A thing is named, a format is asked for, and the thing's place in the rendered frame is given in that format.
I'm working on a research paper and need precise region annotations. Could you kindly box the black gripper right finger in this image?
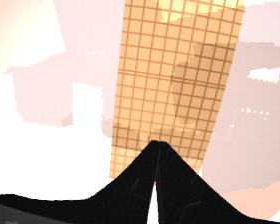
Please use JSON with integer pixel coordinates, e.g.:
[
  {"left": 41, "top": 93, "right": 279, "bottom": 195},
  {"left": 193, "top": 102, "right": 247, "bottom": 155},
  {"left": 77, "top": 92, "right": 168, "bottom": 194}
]
[{"left": 156, "top": 141, "right": 280, "bottom": 224}]

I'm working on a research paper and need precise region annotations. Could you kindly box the orange grid-patterned strip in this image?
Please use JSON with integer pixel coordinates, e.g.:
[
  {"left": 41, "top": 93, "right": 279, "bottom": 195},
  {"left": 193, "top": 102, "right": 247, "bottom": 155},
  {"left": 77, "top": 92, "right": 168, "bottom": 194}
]
[{"left": 108, "top": 0, "right": 246, "bottom": 180}]

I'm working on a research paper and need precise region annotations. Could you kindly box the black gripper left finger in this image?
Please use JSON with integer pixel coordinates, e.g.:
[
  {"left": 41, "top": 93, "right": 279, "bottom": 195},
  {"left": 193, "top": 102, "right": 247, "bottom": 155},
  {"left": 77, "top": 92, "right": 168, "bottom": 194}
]
[{"left": 0, "top": 140, "right": 160, "bottom": 224}]

